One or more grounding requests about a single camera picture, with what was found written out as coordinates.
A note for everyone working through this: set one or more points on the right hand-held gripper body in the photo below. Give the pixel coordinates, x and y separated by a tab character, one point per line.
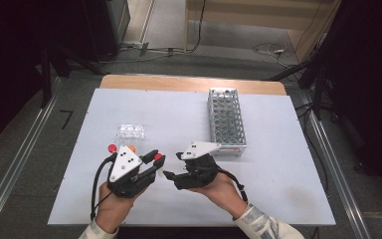
199	172

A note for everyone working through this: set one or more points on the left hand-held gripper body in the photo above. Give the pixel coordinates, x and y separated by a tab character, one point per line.
124	166

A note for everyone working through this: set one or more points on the red capped clear test tube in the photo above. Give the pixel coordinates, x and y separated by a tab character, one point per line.
112	148
158	156

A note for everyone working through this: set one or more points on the orange capped clear test tube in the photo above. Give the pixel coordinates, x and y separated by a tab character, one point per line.
132	148

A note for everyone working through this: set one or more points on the clear acrylic tube rack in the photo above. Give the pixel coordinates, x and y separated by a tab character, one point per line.
131	131

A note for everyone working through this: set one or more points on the metal test tube rack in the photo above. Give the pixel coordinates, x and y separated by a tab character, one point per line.
227	121

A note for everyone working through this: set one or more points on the person's right hand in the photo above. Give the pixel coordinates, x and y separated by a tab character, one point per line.
224	194

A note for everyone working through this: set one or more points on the person's left hand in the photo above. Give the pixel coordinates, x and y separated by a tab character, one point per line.
112	212

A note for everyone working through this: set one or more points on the wooden table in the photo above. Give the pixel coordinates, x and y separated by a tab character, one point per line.
179	83

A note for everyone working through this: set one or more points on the black stand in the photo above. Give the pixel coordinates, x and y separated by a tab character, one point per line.
45	76
318	93

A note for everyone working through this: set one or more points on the dark cabinet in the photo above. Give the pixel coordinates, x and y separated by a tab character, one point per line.
99	26

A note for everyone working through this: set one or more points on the wooden panel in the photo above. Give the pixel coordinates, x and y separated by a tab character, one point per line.
245	13

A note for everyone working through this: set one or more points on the dark curtain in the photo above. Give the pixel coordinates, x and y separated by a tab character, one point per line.
6	49
371	83

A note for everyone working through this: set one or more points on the metal floor rail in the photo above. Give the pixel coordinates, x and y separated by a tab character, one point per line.
331	166
20	159

